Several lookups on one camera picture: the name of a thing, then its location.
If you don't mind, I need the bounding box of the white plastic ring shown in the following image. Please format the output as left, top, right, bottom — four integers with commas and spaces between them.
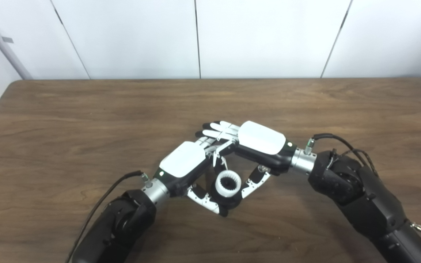
215, 171, 241, 197

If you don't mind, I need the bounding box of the round black part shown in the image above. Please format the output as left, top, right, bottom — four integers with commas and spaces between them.
210, 175, 244, 209

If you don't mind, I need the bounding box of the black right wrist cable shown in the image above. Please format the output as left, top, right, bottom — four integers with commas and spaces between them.
304, 133, 379, 178

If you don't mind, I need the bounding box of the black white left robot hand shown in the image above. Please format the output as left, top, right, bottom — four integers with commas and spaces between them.
154, 141, 235, 217

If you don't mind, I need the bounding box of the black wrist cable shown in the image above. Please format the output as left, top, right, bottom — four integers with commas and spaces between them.
65, 170, 152, 263
304, 133, 379, 178

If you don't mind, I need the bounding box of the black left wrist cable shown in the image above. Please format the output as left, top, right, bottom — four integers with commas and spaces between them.
65, 170, 152, 263

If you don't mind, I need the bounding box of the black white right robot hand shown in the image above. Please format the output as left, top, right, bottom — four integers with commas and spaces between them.
195, 121, 298, 199

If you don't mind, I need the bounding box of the grey wall corner post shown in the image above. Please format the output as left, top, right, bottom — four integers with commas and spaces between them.
0, 2, 33, 80

